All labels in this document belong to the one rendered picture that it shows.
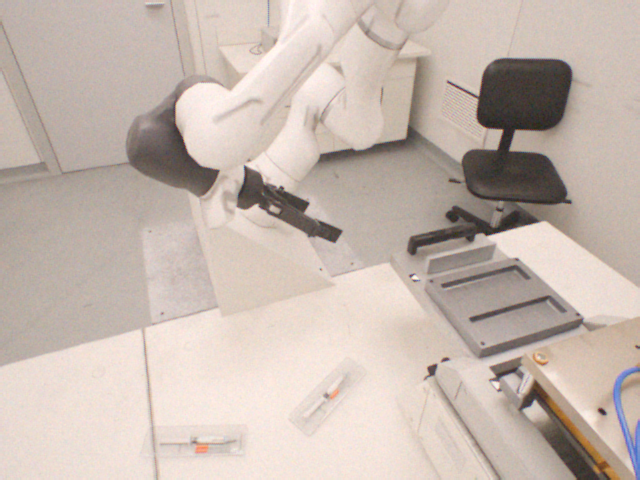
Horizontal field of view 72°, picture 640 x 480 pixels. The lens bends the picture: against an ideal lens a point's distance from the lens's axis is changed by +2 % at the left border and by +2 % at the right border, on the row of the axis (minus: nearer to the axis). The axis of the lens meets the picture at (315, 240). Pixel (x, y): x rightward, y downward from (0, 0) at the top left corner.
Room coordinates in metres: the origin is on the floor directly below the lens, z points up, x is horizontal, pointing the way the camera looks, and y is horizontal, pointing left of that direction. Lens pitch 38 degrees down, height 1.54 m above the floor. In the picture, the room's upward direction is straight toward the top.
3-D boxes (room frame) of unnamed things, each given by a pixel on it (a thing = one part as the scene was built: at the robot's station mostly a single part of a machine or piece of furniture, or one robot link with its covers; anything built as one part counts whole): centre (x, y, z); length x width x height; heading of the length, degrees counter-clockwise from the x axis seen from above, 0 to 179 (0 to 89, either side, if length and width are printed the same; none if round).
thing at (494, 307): (0.54, -0.32, 0.98); 0.20 x 0.17 x 0.03; 109
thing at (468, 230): (0.72, -0.26, 0.99); 0.15 x 0.02 x 0.04; 109
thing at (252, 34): (3.41, 0.06, 0.80); 1.29 x 0.04 x 0.10; 111
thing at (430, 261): (0.59, -0.31, 0.97); 0.30 x 0.22 x 0.08; 19
